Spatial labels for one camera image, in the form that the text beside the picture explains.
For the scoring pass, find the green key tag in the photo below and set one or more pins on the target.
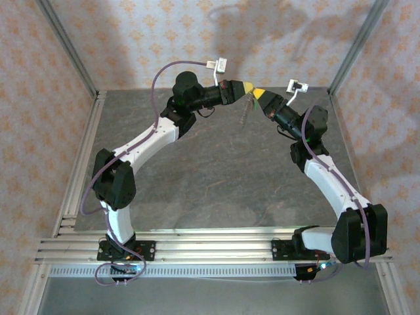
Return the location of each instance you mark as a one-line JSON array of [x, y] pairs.
[[254, 104]]

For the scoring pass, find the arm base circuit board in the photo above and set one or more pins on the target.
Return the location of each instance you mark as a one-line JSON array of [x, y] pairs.
[[128, 269], [308, 270]]

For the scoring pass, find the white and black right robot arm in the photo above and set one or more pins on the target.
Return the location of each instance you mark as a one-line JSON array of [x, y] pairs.
[[331, 183]]

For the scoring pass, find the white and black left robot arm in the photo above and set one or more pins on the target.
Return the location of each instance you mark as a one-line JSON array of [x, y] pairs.
[[119, 220]]

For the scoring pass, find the grey metal shelf panel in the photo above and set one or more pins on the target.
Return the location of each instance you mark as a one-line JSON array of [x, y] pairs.
[[213, 297]]

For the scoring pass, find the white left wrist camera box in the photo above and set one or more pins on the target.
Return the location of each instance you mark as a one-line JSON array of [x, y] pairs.
[[221, 65]]

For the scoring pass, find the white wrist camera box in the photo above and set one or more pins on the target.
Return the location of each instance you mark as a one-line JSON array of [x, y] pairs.
[[221, 65], [297, 87]]

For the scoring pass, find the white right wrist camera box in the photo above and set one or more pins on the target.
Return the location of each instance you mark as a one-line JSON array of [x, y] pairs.
[[297, 87]]

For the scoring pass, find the aluminium frame post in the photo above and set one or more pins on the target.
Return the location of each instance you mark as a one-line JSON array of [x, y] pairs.
[[357, 46], [68, 46]]

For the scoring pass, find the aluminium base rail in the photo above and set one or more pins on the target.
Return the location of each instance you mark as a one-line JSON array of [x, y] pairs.
[[213, 249]]

